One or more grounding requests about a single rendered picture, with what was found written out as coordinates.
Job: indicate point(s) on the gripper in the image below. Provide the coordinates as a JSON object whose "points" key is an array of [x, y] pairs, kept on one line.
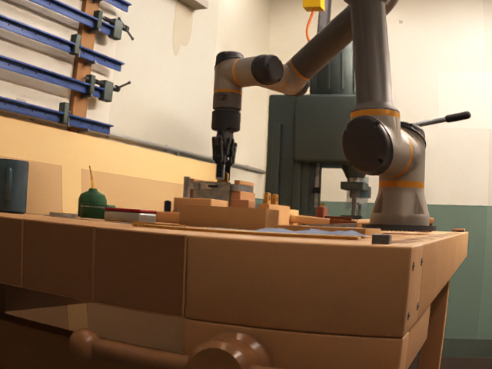
{"points": [[225, 120]]}

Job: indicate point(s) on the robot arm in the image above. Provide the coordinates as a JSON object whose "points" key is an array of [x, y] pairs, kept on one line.
{"points": [[369, 100]]}

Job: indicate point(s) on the grey lock case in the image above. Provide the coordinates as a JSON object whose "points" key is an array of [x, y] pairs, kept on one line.
{"points": [[209, 189]]}

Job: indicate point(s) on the wooden lock test jig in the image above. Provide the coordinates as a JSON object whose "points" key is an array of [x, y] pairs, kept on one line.
{"points": [[230, 213]]}

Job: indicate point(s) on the wooden out-tray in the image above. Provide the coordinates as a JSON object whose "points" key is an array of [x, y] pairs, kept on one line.
{"points": [[330, 220]]}

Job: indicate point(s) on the brass peg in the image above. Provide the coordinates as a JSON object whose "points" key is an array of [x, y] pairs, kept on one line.
{"points": [[268, 198], [275, 198]]}

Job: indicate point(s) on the small black knob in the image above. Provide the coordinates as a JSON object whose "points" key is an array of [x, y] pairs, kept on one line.
{"points": [[167, 205]]}

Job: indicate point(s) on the green drill press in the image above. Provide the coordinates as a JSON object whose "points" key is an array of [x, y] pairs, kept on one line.
{"points": [[307, 153]]}

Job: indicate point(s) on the small brown block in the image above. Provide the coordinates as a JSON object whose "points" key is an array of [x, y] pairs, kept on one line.
{"points": [[320, 210]]}

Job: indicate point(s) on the red and grey sharpening stone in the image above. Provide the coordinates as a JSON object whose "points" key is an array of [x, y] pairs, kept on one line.
{"points": [[130, 214]]}

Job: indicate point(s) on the wooden workbench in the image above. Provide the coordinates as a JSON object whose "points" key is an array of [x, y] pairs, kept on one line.
{"points": [[230, 292]]}

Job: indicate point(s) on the green oil can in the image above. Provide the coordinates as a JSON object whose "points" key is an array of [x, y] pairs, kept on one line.
{"points": [[92, 203]]}

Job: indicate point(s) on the grey flat disc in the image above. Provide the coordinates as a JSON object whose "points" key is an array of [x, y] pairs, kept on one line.
{"points": [[63, 214]]}

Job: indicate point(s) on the yellow pendant box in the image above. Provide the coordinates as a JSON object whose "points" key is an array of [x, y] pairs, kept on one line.
{"points": [[314, 4]]}

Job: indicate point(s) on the blue bar clamp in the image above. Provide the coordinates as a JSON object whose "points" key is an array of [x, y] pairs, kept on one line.
{"points": [[50, 113], [57, 42], [57, 78], [84, 17]]}

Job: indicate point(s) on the small grey block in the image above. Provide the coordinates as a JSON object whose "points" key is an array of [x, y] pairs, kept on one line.
{"points": [[381, 239]]}

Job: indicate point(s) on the dark teal mug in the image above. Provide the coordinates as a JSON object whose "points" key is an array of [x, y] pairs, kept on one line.
{"points": [[14, 186]]}

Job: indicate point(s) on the grey wall pipe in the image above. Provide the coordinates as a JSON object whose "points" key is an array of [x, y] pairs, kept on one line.
{"points": [[173, 150]]}

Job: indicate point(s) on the wooden clamp rack post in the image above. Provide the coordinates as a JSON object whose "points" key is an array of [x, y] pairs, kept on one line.
{"points": [[84, 61]]}

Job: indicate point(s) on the black round base plate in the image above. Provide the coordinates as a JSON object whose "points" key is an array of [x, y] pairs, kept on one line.
{"points": [[399, 227]]}

